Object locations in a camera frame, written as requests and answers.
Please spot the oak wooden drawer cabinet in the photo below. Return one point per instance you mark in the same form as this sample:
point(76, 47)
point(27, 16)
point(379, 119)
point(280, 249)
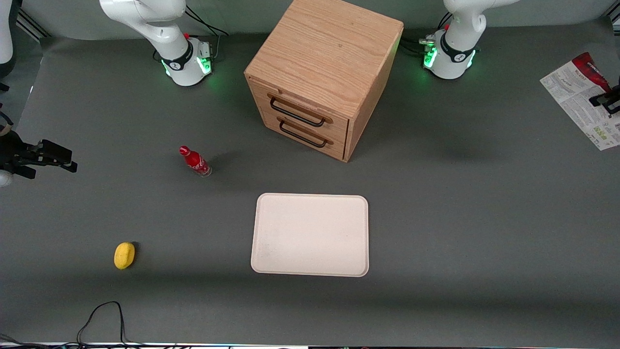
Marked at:
point(324, 53)

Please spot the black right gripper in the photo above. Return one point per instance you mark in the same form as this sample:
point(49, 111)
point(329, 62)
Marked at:
point(10, 150)

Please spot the cream plastic tray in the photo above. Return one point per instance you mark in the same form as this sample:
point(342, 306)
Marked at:
point(310, 235)

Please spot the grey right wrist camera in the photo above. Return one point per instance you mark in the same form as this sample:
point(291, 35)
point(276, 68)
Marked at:
point(5, 178)

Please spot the yellow lemon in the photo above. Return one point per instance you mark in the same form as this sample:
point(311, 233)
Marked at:
point(124, 255)

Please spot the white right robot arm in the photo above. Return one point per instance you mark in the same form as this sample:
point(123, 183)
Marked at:
point(160, 34)

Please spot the red cola bottle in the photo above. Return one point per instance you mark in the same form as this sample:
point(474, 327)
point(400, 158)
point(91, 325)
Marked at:
point(194, 161)

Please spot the red cookie box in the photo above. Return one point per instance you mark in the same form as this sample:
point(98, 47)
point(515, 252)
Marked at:
point(571, 92)

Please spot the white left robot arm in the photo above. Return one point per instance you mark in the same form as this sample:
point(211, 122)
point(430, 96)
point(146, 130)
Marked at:
point(457, 39)

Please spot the aluminium frame rail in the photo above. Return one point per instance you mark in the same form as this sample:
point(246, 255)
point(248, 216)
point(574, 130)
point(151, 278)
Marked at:
point(615, 18)
point(33, 24)

